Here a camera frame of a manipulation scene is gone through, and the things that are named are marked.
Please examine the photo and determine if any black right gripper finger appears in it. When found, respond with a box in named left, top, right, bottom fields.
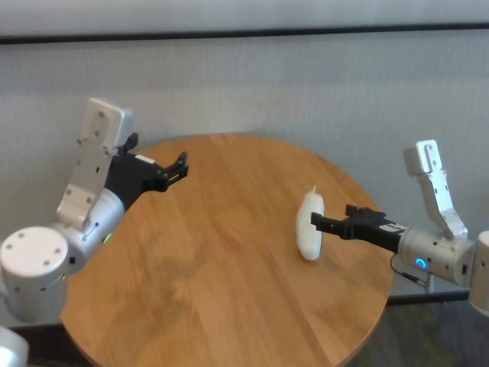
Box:
left=345, top=204, right=377, bottom=219
left=309, top=212, right=349, bottom=239

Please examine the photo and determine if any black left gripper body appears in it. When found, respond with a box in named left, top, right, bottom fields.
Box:
left=103, top=147, right=169, bottom=212

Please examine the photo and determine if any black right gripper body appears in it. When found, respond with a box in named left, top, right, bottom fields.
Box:
left=342, top=209, right=408, bottom=254

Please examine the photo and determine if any white plastic-wrapped sandbag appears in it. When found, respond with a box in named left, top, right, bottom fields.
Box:
left=295, top=185, right=326, bottom=261

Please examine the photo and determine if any right arm connector cable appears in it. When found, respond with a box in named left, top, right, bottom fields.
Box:
left=390, top=255, right=435, bottom=294

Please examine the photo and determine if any black wall trim strip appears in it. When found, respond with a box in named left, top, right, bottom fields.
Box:
left=0, top=23, right=489, bottom=45

